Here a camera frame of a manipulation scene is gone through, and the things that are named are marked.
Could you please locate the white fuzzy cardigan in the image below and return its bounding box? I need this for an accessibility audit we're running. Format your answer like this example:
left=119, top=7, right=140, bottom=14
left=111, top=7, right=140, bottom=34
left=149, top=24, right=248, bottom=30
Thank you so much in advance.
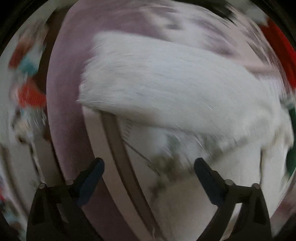
left=76, top=31, right=295, bottom=241

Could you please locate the red duvet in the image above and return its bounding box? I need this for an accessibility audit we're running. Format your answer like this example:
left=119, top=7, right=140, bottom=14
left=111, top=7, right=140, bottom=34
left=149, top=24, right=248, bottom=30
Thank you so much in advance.
left=260, top=18, right=296, bottom=90

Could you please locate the folded dark green sweater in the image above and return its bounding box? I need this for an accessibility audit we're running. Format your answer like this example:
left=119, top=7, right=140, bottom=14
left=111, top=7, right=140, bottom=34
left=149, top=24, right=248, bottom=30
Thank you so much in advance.
left=286, top=108, right=296, bottom=177

